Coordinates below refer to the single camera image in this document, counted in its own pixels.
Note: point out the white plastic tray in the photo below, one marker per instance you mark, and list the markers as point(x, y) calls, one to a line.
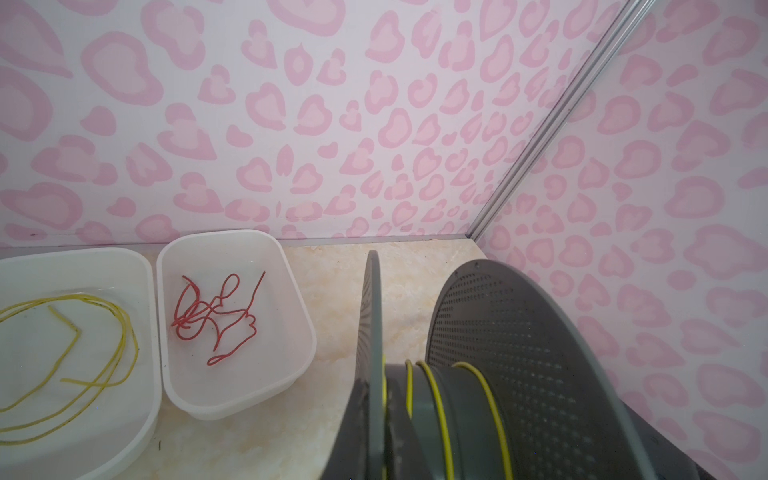
point(234, 330)
point(80, 363)

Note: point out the dark grey cable spool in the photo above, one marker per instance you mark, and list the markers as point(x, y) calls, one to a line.
point(507, 389)

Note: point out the white plastic tray left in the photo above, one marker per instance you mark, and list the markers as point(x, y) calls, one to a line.
point(80, 363)

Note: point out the white plastic tray right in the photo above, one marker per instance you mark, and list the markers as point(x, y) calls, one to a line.
point(234, 330)

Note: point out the aluminium frame right post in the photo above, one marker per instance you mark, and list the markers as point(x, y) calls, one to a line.
point(620, 30)

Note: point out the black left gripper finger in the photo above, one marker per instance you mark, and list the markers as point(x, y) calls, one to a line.
point(349, 456)

